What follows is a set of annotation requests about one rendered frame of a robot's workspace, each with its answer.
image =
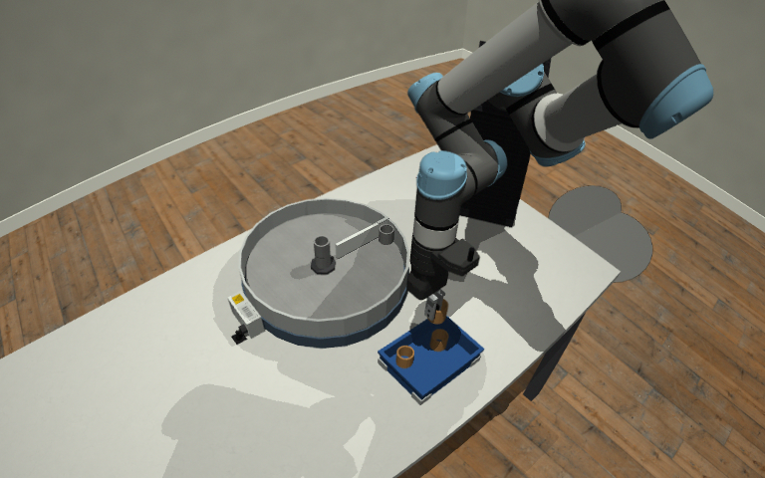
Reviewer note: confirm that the bronze bushing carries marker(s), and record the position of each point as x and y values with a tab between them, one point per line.
439	334
404	351
440	316

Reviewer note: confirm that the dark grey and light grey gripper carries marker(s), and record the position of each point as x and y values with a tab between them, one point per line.
427	249

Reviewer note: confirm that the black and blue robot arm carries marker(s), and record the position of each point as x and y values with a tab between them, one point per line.
649	78

